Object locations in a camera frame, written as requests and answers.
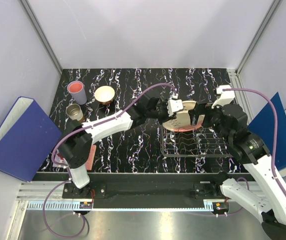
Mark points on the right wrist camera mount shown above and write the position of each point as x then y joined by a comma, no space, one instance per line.
226,95

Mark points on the pink booklet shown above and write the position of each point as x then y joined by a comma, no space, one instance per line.
59,159

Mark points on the wire dish rack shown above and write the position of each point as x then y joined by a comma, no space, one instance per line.
202,142

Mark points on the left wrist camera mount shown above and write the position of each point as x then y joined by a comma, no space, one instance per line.
174,105

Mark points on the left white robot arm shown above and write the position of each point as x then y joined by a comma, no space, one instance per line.
77,140

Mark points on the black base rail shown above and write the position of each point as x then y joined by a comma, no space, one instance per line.
144,191

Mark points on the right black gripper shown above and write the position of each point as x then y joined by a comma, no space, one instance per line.
202,108

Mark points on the lavender plastic cup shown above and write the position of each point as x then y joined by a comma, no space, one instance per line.
80,97

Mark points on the left blue binder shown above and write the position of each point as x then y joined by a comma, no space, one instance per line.
27,136

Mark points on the red floral bowl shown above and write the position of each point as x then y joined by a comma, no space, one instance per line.
104,95

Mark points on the right blue binder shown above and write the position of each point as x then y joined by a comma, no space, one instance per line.
263,125

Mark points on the white brown steel tumbler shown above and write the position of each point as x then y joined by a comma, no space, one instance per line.
74,112

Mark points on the pink plastic cup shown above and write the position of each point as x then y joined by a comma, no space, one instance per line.
75,87

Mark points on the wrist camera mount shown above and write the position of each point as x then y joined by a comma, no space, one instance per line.
226,95
174,105

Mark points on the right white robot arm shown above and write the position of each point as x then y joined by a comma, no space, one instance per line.
256,158

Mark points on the blue binder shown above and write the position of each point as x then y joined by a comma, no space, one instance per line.
263,125
27,136

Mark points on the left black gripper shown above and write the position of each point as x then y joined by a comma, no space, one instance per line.
166,117

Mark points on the beige pink plate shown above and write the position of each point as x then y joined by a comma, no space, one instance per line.
182,122

